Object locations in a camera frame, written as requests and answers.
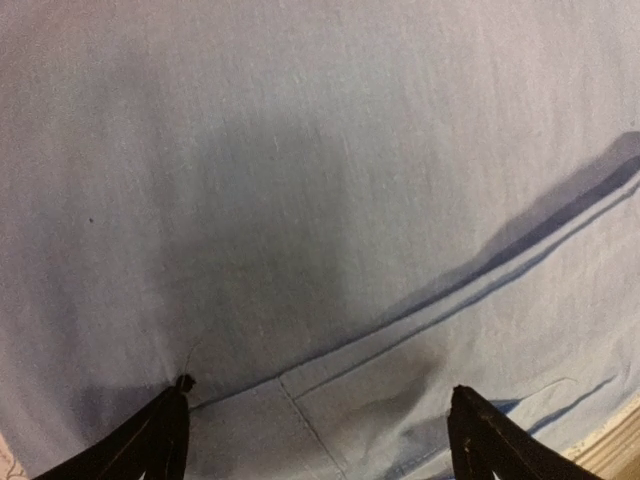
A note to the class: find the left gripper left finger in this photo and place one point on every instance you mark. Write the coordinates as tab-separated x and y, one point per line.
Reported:
151	444

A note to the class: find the floral table mat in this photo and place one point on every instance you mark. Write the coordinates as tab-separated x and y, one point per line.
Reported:
612	451

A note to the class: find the light blue shirt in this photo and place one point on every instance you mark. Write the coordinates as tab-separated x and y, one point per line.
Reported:
330	213

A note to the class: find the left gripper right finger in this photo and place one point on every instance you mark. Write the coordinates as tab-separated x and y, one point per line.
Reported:
486	444

